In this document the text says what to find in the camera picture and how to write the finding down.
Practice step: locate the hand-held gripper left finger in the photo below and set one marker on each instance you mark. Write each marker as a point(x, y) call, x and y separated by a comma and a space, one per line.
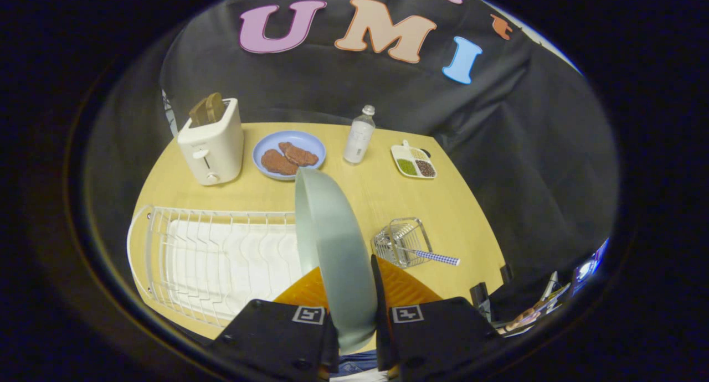
point(302, 343)

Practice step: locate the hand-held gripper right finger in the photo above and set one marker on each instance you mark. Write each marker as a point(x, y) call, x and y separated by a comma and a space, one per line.
point(382, 315)

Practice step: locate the pale green plate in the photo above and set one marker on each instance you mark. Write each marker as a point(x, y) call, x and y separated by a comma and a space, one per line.
point(340, 260)

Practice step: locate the white divided dish with beans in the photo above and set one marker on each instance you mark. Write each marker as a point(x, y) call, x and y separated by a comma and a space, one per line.
point(414, 160)

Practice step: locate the blue plate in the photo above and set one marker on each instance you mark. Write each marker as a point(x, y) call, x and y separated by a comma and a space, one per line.
point(288, 146)

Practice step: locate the clear plastic bottle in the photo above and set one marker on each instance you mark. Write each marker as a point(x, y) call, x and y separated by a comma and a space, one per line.
point(359, 138)

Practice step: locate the brown meat patty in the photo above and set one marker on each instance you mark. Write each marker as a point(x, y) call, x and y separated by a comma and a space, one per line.
point(299, 155)
point(278, 163)

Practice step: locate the white toaster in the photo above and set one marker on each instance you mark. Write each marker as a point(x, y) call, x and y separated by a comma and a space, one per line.
point(213, 146)

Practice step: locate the black backdrop cloth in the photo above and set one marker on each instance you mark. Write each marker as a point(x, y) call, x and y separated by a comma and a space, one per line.
point(526, 149)

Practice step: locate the brown toast slice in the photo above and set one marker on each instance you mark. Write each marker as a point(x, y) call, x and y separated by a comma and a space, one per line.
point(215, 106)
point(199, 112)

